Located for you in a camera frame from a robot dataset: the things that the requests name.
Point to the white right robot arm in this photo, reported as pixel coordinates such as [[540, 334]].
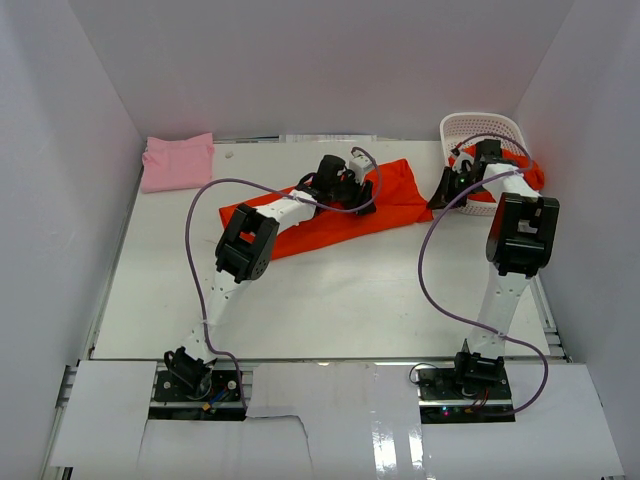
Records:
[[519, 245]]

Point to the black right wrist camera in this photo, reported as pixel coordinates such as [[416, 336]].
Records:
[[487, 149]]

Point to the orange t shirt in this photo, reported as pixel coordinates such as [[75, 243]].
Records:
[[508, 174], [399, 204]]

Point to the white perforated plastic basket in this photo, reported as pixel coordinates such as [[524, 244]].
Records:
[[464, 129]]

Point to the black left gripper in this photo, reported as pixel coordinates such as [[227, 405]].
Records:
[[357, 197]]

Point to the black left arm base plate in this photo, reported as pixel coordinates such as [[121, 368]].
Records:
[[216, 399]]

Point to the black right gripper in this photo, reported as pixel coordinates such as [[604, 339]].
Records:
[[445, 191]]

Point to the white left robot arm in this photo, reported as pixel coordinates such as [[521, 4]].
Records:
[[246, 245]]

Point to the folded pink t shirt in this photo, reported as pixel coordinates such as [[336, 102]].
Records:
[[177, 165]]

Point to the white paper strip at wall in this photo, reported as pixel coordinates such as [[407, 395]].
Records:
[[324, 138]]

